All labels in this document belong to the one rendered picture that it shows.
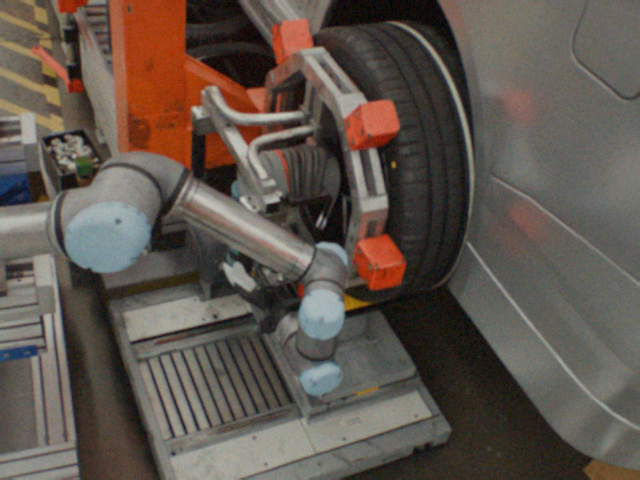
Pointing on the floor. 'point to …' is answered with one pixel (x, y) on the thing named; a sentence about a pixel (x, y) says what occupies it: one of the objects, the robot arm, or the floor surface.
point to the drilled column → (80, 274)
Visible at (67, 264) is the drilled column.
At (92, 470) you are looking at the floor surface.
